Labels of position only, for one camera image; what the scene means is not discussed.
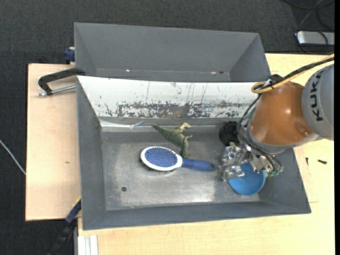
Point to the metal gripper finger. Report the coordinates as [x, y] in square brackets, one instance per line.
[229, 157]
[233, 173]

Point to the blue bowl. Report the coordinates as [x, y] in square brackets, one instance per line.
[248, 185]

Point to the green toy dinosaur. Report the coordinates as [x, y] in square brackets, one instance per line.
[178, 139]

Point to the small black screw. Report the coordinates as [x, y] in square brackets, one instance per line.
[322, 161]

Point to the blue and white hairbrush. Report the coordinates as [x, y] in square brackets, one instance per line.
[159, 158]

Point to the grey metal bin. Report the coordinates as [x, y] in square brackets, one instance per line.
[159, 193]

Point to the black cylinder on white bracket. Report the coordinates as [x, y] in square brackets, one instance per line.
[228, 133]

